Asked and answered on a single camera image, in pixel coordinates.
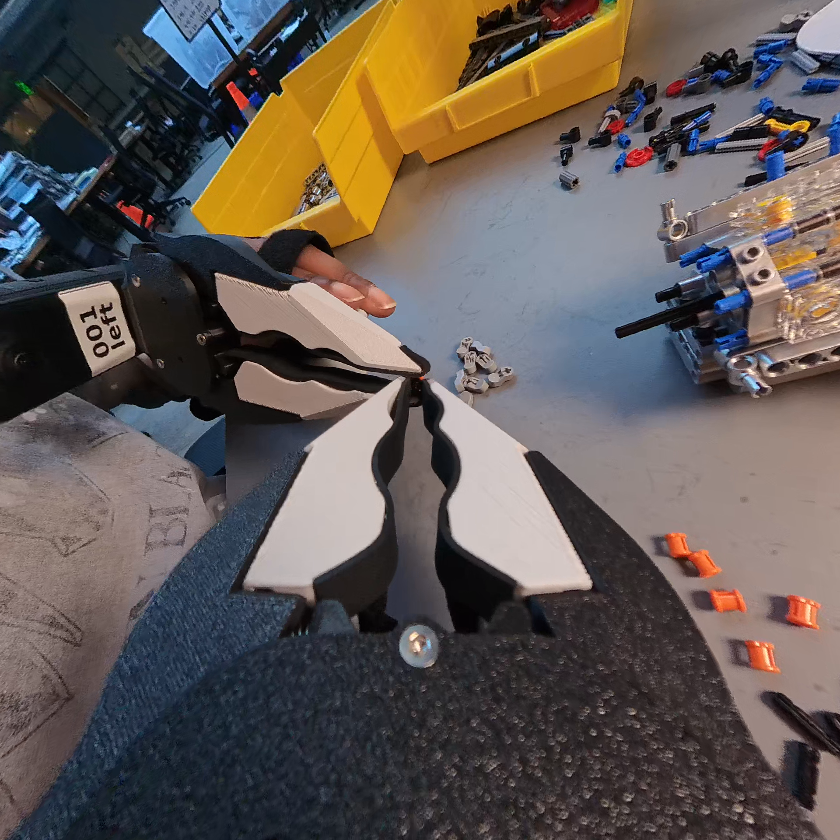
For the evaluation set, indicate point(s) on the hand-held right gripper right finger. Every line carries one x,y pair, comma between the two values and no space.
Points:
512,518

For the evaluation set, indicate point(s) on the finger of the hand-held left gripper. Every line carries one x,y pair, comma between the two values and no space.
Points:
328,325
295,394

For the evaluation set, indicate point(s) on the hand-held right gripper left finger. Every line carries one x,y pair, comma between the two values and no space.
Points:
328,518

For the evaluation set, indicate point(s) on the pile of grey connector pieces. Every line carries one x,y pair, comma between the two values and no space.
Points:
476,361

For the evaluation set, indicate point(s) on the grey toy brick assembly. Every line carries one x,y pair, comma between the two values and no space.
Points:
754,262

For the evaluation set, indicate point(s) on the person's left hand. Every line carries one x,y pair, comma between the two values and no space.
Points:
341,282

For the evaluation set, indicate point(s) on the blue-grey chair seat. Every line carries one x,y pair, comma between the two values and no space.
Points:
207,453

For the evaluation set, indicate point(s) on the heap of brass metal parts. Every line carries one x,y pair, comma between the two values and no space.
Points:
318,190

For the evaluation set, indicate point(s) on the yellow bin holding brass parts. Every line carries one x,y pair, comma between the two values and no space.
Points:
262,170

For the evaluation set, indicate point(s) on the orange traffic cone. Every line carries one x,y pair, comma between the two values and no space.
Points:
238,105

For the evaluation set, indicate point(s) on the group of orange bushes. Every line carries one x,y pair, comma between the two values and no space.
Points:
727,600

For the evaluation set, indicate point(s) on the yellow bin holding dark parts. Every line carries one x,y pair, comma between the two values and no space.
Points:
499,118

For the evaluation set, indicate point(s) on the white printed sign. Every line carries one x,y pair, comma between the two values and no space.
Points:
190,16

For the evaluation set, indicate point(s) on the heap of dark brick parts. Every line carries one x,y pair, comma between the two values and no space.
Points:
505,46

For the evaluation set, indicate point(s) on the group of black pins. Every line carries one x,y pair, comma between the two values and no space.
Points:
800,774

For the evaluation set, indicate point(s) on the scattered small brick parts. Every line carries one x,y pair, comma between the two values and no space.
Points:
676,138

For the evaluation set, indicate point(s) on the white rounded board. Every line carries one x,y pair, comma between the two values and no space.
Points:
823,26

